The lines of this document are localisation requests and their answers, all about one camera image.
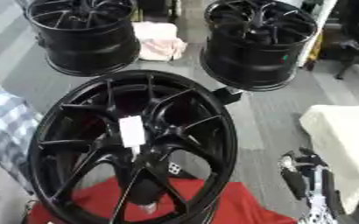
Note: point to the black wheel rim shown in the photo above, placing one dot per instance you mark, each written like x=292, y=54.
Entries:
x=88, y=43
x=254, y=58

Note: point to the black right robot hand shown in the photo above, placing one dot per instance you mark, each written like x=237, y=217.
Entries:
x=302, y=175

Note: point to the black wheel stand bracket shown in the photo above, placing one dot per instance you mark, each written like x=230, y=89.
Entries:
x=227, y=94

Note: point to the blue white checked cloth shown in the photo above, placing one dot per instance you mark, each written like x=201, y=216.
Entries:
x=9, y=131

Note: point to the black spoked wheel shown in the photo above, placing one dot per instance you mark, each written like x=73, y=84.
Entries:
x=187, y=116

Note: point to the pink cloth bundle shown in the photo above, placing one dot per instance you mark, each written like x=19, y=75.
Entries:
x=157, y=40

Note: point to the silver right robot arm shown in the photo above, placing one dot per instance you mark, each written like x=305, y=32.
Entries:
x=320, y=211

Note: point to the cream cloth covered object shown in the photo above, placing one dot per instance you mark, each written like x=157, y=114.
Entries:
x=343, y=145

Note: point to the black office chair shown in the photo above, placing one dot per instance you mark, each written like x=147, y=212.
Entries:
x=356, y=38

